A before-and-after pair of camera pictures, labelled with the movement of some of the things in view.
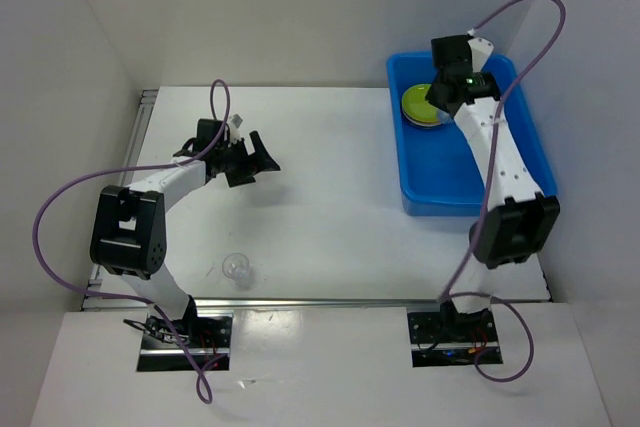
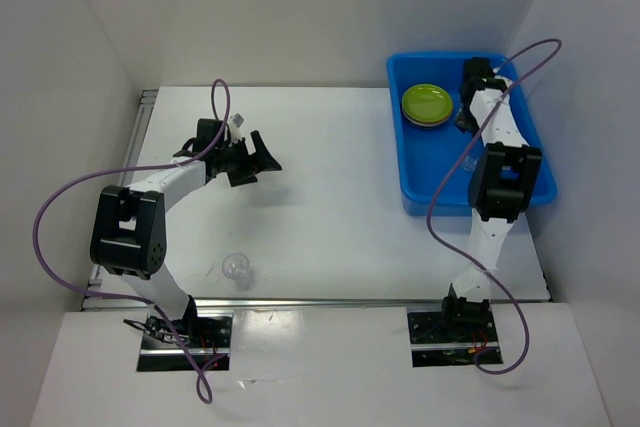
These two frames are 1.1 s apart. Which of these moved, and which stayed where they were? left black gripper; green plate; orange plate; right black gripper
Moved: right black gripper
Stayed: green plate; left black gripper; orange plate
